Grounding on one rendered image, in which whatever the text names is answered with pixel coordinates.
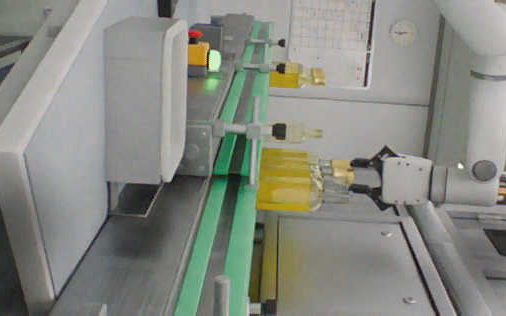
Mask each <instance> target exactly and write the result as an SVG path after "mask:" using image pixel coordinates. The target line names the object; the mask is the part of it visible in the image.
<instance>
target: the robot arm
mask: <svg viewBox="0 0 506 316"><path fill-rule="evenodd" d="M432 2H433V3H434V4H435V6H436V7H437V8H438V10H439V11H440V12H441V14H442V15H443V16H444V17H445V19H446V20H447V22H448V23H449V24H450V25H451V27H452V28H453V29H454V30H455V32H456V33H457V34H458V35H459V37H460V38H461V39H462V40H463V41H464V43H465V44H466V45H467V46H468V47H469V48H470V49H471V50H472V58H471V68H470V77H469V87H468V108H469V115H468V130H467V142H466V144H465V155H464V168H457V167H446V166H435V165H432V161H431V160H427V159H424V158H419V157H414V156H409V155H403V154H398V153H397V152H396V151H395V150H394V149H393V148H391V147H390V146H389V145H388V144H385V145H384V146H383V147H382V149H381V150H380V151H379V152H378V153H376V154H375V155H374V156H373V157H371V158H370V159H366V158H355V159H354V160H351V162H350V163H349V166H350V167H359V168H369V167H374V168H377V169H380V170H382V183H381V186H378V187H369V185H366V184H356V183H352V184H350V186H349V187H348V190H349V191H353V193H358V194H367V195H368V197H369V198H370V199H371V200H372V201H373V202H374V203H375V204H376V206H377V207H378V209H379V210H380V211H385V210H387V209H389V208H391V207H392V206H394V205H424V204H429V201H431V203H433V205H434V207H435V208H440V205H441V204H442V205H443V204H444V201H445V203H450V204H468V205H477V206H485V207H491V206H493V205H495V204H496V202H497V200H498V196H499V195H498V193H499V181H500V180H499V177H500V176H501V175H502V173H503V169H504V163H505V154H506V4H504V3H494V1H493V0H432ZM385 154H388V155H387V156H386V158H385V161H383V160H380V159H381V158H382V157H383V156H384V155H385ZM447 170H448V171H447ZM379 196H381V199H382V201H383V202H384V203H383V202H382V201H381V199H380V197H379Z"/></svg>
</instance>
